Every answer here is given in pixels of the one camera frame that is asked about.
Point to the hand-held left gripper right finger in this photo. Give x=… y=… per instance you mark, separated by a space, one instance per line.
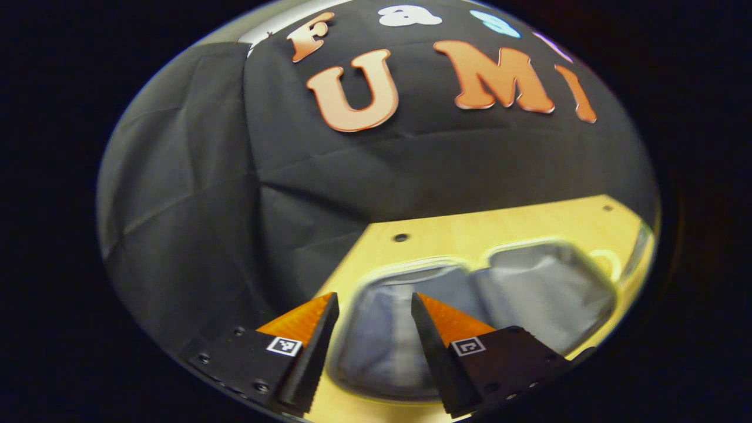
x=437 y=358

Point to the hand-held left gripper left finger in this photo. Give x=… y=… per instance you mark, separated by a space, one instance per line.
x=308 y=364

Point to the pale yellow suitcase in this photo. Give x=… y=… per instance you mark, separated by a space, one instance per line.
x=546 y=294

